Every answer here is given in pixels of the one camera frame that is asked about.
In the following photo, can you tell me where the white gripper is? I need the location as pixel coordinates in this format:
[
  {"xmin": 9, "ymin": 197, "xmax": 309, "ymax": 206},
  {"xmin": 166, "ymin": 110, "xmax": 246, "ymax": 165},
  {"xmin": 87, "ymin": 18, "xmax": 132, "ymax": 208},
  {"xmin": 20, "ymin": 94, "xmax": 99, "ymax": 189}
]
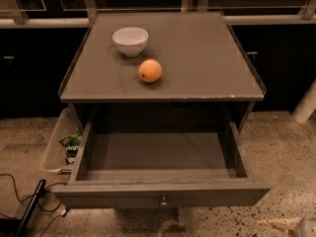
[{"xmin": 257, "ymin": 217, "xmax": 316, "ymax": 237}]

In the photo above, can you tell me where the grey top drawer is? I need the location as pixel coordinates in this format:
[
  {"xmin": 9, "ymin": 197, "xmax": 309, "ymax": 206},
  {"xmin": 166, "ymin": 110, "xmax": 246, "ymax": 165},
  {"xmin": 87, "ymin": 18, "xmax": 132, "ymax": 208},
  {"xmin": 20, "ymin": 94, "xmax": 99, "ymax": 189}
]
[{"xmin": 52, "ymin": 122, "xmax": 271, "ymax": 208}]

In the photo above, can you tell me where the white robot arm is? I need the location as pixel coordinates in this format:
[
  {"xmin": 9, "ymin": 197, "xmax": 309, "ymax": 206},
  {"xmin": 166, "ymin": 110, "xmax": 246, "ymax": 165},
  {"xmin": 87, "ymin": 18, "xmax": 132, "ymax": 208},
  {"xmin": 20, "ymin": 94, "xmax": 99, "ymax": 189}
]
[{"xmin": 257, "ymin": 79, "xmax": 316, "ymax": 237}]

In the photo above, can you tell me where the grey drawer cabinet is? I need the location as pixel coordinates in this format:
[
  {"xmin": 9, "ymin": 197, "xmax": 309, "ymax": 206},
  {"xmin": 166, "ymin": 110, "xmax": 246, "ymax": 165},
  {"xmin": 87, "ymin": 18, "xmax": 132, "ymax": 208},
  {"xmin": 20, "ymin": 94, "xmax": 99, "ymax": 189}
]
[{"xmin": 59, "ymin": 12, "xmax": 265, "ymax": 128}]

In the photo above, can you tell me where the orange fruit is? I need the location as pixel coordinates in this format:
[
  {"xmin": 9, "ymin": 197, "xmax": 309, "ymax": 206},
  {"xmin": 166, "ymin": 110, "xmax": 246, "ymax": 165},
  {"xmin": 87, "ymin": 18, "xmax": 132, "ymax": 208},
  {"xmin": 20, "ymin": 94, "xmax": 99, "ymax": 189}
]
[{"xmin": 138, "ymin": 59, "xmax": 162, "ymax": 83}]

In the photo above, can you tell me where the green snack bag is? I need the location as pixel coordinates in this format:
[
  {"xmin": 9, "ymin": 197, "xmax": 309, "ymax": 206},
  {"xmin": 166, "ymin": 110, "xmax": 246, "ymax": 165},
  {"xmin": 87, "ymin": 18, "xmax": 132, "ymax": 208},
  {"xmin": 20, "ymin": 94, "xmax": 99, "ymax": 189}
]
[{"xmin": 58, "ymin": 133, "xmax": 82, "ymax": 165}]

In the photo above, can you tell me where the white ceramic bowl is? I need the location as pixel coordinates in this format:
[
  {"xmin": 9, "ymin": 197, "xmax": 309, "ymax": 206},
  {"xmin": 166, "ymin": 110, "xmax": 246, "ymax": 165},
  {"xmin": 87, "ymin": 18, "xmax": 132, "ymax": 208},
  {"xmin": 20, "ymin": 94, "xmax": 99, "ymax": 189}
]
[{"xmin": 113, "ymin": 27, "xmax": 149, "ymax": 57}]

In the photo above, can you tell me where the clear plastic bin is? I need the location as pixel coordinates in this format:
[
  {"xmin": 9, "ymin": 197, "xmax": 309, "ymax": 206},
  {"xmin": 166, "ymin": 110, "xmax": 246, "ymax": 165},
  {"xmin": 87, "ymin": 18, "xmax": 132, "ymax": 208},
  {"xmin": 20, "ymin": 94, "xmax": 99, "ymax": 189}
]
[{"xmin": 41, "ymin": 109, "xmax": 81, "ymax": 175}]

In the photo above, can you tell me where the black bar on floor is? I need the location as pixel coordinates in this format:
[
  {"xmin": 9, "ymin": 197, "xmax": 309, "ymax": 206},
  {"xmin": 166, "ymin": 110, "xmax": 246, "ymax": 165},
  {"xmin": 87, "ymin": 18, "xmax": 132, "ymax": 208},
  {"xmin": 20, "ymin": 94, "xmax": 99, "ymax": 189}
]
[{"xmin": 14, "ymin": 180, "xmax": 46, "ymax": 237}]

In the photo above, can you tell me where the black cable on floor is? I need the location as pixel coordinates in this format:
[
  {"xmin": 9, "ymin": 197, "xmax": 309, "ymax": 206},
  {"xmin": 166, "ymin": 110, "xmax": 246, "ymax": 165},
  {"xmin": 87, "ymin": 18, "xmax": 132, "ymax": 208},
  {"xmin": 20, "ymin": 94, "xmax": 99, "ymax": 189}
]
[{"xmin": 0, "ymin": 173, "xmax": 72, "ymax": 237}]

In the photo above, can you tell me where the metal railing frame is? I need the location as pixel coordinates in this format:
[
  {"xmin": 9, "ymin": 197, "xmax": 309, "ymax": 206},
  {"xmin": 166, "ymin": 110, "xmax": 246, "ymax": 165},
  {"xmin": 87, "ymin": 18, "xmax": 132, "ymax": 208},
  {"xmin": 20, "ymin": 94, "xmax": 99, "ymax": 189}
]
[{"xmin": 0, "ymin": 0, "xmax": 316, "ymax": 27}]

